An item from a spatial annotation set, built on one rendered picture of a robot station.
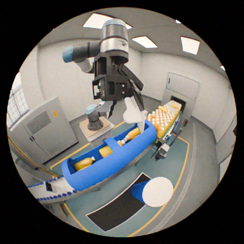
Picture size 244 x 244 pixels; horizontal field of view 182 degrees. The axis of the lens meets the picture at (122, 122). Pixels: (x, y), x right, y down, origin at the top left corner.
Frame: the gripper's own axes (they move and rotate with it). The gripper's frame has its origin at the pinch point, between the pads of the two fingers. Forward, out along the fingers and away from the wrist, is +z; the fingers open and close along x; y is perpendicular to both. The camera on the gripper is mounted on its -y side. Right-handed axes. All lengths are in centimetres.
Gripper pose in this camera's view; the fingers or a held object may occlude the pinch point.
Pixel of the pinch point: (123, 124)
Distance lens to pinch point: 23.3
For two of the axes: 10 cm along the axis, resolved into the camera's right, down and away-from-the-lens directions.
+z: 0.4, 9.0, 4.3
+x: 6.9, 2.9, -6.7
